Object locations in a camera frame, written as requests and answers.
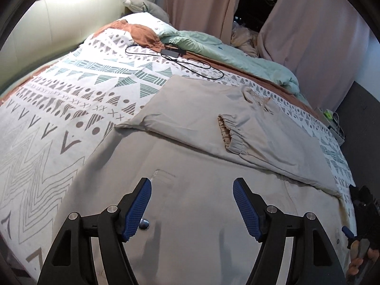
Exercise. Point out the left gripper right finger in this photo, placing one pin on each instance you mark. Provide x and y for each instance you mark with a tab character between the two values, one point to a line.
313	258

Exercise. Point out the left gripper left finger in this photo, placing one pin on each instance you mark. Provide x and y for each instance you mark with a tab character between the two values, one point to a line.
70	259

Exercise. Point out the beige zip jacket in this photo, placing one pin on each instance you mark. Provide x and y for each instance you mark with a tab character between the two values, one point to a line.
192	140

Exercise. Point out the person right hand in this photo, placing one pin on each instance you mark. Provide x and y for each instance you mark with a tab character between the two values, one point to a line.
353	268

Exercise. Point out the white bedside drawer cabinet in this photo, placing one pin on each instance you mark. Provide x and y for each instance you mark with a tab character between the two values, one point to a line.
333	126

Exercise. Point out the green object on cabinet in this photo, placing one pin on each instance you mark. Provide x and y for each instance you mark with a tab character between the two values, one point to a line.
328	114

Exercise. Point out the patterned white bed blanket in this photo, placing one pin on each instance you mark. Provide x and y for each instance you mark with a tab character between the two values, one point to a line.
80	134

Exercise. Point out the pink curtain right panel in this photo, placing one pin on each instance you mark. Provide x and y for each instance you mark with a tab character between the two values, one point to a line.
323	42

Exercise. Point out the pink curtain panel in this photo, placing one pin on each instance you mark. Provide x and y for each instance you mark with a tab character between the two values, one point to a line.
214	17
323	42

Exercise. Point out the crumpled beige cloth pile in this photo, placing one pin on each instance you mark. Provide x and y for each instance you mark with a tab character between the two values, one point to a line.
245	39

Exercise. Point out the mint green duvet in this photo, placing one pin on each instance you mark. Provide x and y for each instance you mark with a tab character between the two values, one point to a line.
213	48

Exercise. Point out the rust orange bed sheet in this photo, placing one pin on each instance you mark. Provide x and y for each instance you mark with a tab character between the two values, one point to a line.
142	34

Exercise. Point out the cream padded headboard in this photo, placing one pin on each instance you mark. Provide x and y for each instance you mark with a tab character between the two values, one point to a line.
50	28

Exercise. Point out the pink curtain left panel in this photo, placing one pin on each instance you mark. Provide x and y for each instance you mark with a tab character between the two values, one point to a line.
214	17

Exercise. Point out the grey plush pillow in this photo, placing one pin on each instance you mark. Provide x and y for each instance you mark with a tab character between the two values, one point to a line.
139	6

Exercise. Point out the black charger with cable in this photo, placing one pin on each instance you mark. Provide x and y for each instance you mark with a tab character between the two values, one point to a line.
174	56

